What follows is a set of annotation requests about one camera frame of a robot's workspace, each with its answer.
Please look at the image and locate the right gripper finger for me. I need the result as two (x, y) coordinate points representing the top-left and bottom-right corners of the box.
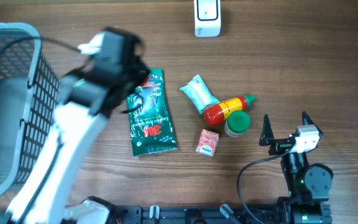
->
(302, 111), (323, 136)
(259, 114), (274, 146)

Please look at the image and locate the green lid spice jar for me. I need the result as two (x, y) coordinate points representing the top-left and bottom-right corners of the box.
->
(224, 111), (250, 138)

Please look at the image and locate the red sauce bottle green cap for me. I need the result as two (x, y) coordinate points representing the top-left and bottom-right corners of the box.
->
(202, 95), (256, 126)

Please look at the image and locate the small red tissue packet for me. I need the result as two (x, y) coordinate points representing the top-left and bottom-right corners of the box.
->
(196, 129), (219, 157)

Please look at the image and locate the white teal pouch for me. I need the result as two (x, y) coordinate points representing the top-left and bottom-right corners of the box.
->
(180, 75), (219, 114)

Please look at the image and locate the green 3M gloves package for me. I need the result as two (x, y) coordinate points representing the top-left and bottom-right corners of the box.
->
(126, 68), (178, 157)

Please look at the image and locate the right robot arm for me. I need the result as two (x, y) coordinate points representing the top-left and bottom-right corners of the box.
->
(259, 111), (334, 224)

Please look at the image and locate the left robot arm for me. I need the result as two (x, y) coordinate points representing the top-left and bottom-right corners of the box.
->
(0, 27), (150, 223)

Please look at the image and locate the white barcode scanner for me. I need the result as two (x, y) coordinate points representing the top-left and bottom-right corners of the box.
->
(194, 0), (221, 38)

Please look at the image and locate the grey plastic shopping basket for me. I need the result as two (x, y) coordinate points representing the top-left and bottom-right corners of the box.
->
(0, 22), (59, 196)

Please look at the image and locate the black right camera cable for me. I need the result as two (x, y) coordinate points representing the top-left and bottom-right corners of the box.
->
(236, 143), (296, 224)

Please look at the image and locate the black camera cable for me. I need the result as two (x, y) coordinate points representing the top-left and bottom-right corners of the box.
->
(236, 143), (296, 224)
(0, 36), (82, 55)

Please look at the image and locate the black left camera cable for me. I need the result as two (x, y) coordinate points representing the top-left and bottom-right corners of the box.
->
(0, 36), (82, 55)

